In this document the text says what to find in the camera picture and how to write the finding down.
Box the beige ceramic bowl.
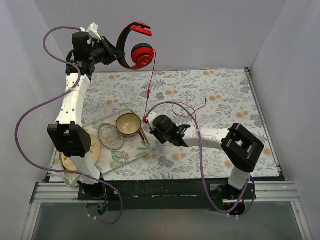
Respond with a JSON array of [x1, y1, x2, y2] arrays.
[[115, 113, 142, 138]]

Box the speckled grey saucer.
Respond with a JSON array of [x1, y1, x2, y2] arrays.
[[97, 123, 125, 150]]

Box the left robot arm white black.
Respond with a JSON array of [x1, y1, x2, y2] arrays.
[[47, 31, 125, 200]]

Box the red black headphones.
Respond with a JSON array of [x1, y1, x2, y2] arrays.
[[116, 21, 156, 70]]

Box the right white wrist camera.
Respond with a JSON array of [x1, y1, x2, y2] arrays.
[[146, 111, 158, 125]]

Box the yellow bird plate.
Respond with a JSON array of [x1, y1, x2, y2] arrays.
[[59, 134, 101, 171]]

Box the copper spoon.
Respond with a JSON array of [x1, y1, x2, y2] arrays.
[[139, 130, 148, 144]]

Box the floral serving tray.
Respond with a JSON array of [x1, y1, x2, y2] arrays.
[[58, 108, 152, 188]]

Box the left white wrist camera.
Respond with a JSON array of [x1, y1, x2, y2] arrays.
[[86, 22, 102, 41]]

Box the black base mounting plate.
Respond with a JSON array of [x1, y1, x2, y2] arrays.
[[74, 174, 286, 211]]

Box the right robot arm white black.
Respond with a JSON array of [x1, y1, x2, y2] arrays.
[[146, 112, 265, 200]]

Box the red headphone cable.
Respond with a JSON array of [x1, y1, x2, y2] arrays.
[[142, 48, 208, 122]]

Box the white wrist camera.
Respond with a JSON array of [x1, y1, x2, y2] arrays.
[[86, 22, 102, 41], [146, 111, 158, 125]]

